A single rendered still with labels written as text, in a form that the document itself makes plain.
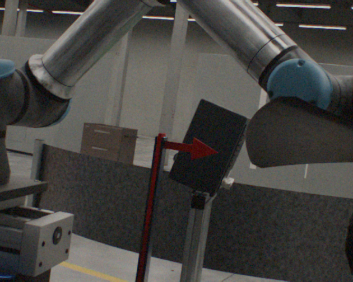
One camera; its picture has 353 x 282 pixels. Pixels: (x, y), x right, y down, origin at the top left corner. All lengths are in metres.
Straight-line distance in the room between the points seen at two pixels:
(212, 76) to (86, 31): 6.10
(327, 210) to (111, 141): 5.19
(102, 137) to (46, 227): 6.47
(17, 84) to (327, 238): 1.74
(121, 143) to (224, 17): 6.56
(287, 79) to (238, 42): 0.10
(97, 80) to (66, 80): 9.94
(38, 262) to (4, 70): 0.35
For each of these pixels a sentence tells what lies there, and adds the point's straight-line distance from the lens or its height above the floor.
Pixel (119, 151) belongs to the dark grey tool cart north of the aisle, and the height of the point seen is 0.59.
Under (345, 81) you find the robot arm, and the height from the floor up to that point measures 1.30.
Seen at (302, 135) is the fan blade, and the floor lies 1.21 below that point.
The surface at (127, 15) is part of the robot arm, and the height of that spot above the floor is 1.38.
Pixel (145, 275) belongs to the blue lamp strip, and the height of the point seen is 1.04.
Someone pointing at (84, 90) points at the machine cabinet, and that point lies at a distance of 10.70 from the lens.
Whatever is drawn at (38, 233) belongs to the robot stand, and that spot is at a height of 0.98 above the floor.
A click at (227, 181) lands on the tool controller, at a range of 1.19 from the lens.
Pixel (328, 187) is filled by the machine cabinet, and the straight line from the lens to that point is 6.65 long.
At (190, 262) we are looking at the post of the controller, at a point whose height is 0.91.
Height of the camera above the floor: 1.22
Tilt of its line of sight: 3 degrees down
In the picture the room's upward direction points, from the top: 8 degrees clockwise
